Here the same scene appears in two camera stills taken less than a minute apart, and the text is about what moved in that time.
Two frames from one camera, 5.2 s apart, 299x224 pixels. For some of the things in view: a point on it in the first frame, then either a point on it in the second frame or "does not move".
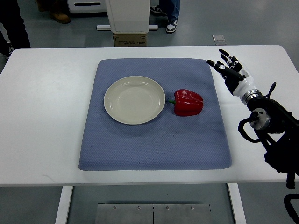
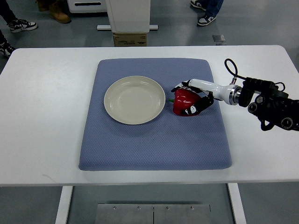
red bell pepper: x=187 y=103 does not move
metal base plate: x=153 y=213 does not move
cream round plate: x=134 y=100 does not move
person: x=171 y=8 → x=212 y=8
